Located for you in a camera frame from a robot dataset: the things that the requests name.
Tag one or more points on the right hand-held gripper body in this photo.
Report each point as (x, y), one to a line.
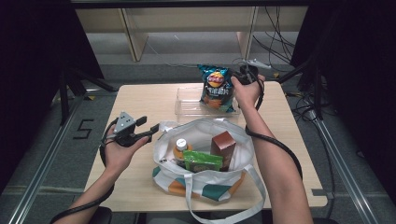
(247, 76)

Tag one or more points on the person's right hand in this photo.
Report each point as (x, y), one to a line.
(249, 93)

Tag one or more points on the person's left hand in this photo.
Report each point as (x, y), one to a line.
(120, 158)

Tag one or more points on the grey tape strip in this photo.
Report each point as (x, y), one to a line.
(322, 193)

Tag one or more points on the black metal stand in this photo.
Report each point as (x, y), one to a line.
(63, 99)
(317, 93)

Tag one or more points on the white patterned tote bag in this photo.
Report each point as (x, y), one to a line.
(205, 183)

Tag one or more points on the green seaweed snack packet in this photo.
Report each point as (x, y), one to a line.
(202, 161)

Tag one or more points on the black curtain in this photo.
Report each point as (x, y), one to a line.
(31, 77)
(358, 77)

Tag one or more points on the black chair seat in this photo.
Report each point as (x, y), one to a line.
(102, 216)

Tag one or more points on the aluminium floor rail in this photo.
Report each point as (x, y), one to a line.
(348, 180)
(40, 174)

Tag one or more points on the clear plastic tray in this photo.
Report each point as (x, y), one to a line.
(186, 105)

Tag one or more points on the person's grey lap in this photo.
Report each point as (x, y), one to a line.
(168, 219)

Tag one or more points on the brown carton box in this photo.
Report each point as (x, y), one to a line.
(222, 146)

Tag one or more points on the orange drink bottle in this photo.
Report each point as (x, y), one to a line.
(181, 147)

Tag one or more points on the blue chip bag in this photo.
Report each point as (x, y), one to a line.
(216, 90)

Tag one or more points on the light wooden desk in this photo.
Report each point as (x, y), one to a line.
(137, 31)

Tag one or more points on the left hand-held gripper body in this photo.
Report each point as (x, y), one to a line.
(124, 130)

